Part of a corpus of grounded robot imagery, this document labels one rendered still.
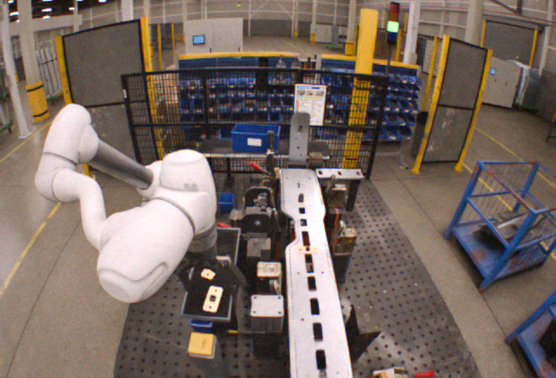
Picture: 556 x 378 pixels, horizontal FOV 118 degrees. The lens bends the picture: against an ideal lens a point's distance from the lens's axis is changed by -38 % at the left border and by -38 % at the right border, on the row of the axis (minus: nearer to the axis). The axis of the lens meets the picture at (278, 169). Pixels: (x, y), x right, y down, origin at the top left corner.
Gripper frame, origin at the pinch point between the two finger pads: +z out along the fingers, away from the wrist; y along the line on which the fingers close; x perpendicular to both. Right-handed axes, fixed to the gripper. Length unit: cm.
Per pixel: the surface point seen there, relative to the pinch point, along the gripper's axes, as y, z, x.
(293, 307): 23.3, 20.7, 10.6
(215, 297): 0.8, 3.6, 0.0
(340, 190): 43, 17, 80
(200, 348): 0.7, 4.8, -15.8
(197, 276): -7.0, 4.8, 7.0
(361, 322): 46.4, 17.8, 4.1
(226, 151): -28, 18, 114
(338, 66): 57, -16, 297
